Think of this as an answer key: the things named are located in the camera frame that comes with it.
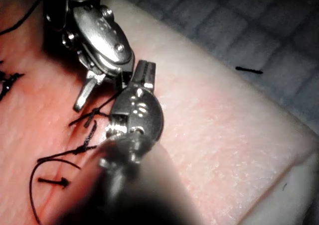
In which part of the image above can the dark grid mat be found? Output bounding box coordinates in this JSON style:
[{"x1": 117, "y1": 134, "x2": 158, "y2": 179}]
[{"x1": 109, "y1": 0, "x2": 319, "y2": 136}]

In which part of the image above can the right arm needle driver jaw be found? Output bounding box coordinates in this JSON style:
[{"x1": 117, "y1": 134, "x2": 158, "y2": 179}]
[
  {"x1": 115, "y1": 71, "x2": 133, "y2": 90},
  {"x1": 73, "y1": 71, "x2": 106, "y2": 113}
]

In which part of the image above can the black stitching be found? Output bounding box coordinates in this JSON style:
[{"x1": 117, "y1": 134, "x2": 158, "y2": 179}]
[
  {"x1": 0, "y1": 60, "x2": 25, "y2": 102},
  {"x1": 36, "y1": 107, "x2": 111, "y2": 189}
]

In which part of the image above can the tissue pad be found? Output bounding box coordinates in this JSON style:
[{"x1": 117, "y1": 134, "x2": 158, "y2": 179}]
[{"x1": 0, "y1": 0, "x2": 319, "y2": 225}]

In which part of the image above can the left arm needle driver jaw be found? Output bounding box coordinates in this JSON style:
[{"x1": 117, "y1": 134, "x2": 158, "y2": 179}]
[
  {"x1": 144, "y1": 61, "x2": 157, "y2": 89},
  {"x1": 131, "y1": 60, "x2": 150, "y2": 86}
]

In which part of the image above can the short black thread piece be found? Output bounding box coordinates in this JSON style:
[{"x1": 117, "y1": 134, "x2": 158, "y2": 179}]
[{"x1": 235, "y1": 66, "x2": 264, "y2": 75}]

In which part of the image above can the right arm needle driver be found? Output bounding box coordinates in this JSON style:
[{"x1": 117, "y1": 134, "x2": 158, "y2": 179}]
[{"x1": 44, "y1": 0, "x2": 136, "y2": 83}]

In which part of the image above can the left arm needle driver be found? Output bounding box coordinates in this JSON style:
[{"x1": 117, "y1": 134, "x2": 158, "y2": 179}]
[{"x1": 98, "y1": 85, "x2": 165, "y2": 169}]

